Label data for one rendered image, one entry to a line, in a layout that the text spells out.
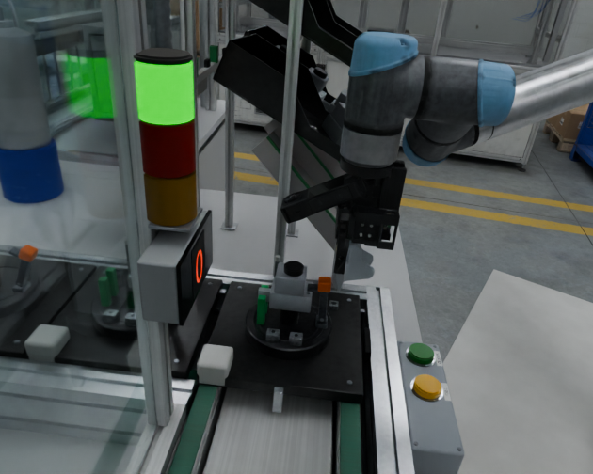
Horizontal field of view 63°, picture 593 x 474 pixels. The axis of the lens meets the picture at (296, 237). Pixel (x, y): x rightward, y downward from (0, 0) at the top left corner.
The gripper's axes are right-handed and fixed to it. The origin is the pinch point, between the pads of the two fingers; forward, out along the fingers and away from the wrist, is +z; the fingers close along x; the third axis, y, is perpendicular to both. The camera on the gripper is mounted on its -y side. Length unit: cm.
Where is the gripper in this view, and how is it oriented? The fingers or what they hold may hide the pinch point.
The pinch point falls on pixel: (334, 281)
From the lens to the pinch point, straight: 74.2
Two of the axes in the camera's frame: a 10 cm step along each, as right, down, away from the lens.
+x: 0.9, -4.8, 8.7
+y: 9.9, 1.1, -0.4
